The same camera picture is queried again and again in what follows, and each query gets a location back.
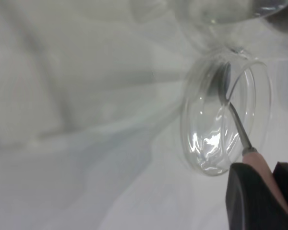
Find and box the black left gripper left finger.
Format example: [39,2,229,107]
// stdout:
[225,162,288,230]

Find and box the double-walled glass cup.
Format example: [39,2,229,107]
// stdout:
[132,0,288,52]

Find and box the round clear glass lid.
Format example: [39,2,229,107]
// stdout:
[180,51,272,178]

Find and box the metal spoon with pink handle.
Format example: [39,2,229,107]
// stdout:
[210,62,288,218]

